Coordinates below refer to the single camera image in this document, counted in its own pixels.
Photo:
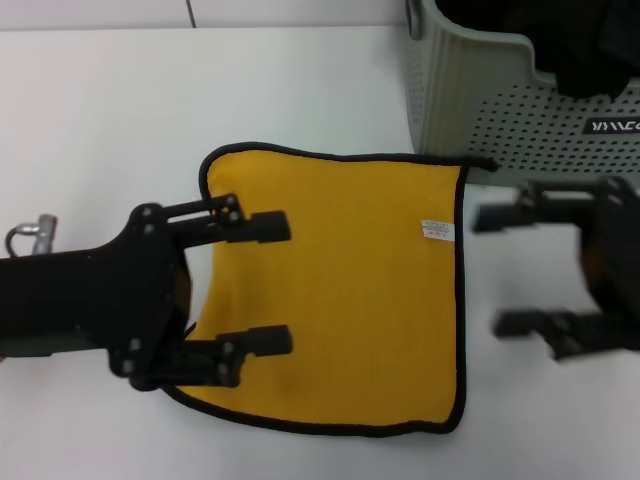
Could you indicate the yellow towel with black hem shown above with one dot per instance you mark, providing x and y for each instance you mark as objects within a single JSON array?
[{"x": 360, "y": 300}]

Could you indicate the grey perforated plastic storage basket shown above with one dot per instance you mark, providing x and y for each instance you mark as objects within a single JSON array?
[{"x": 450, "y": 90}]

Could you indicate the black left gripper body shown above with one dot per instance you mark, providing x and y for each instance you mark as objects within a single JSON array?
[{"x": 100, "y": 300}]

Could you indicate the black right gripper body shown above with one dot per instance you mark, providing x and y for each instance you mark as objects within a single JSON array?
[{"x": 617, "y": 260}]

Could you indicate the black fabric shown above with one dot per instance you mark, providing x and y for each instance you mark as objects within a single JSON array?
[{"x": 575, "y": 50}]

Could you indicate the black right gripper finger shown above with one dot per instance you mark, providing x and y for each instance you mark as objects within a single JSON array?
[
  {"x": 500, "y": 217},
  {"x": 520, "y": 324}
]

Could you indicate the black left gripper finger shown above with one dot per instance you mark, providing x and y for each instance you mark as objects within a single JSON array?
[
  {"x": 270, "y": 342},
  {"x": 270, "y": 227}
]

